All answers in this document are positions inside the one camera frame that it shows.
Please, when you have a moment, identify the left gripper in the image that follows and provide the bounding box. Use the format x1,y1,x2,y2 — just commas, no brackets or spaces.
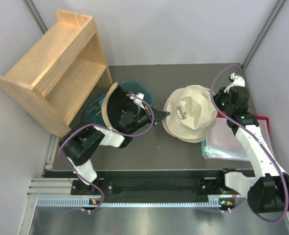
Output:
128,103,170,135

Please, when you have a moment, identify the beige smile logo bucket hat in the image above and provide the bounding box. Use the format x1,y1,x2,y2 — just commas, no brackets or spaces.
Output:
163,85,218,132

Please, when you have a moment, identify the black hat tan brim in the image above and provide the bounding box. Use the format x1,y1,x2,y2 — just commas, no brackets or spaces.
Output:
101,83,138,129

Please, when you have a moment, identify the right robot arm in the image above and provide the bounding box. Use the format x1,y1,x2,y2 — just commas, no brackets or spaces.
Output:
213,86,289,214

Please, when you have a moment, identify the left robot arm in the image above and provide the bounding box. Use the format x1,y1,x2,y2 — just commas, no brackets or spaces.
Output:
58,105,171,194

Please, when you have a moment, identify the teal plastic sheet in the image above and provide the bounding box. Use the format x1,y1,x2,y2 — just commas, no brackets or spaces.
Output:
201,140,207,159

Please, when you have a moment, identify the wooden shelf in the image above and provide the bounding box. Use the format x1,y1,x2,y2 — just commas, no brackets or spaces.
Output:
0,9,112,137

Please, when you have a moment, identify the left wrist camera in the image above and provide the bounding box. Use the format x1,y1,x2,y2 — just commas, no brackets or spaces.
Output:
127,93,145,110

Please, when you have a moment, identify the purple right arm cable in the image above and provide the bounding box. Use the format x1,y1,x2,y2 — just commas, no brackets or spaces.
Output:
210,64,289,223

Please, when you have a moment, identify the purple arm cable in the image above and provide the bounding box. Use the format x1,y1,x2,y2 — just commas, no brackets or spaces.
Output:
210,64,289,223
57,94,155,211

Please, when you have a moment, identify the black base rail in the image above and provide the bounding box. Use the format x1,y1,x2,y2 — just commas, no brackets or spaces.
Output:
71,170,231,203

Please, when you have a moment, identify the grey cable duct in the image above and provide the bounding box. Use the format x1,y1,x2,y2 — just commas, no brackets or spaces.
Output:
37,197,235,209

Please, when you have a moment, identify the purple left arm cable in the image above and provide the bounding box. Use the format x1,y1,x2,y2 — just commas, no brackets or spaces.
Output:
57,94,155,211

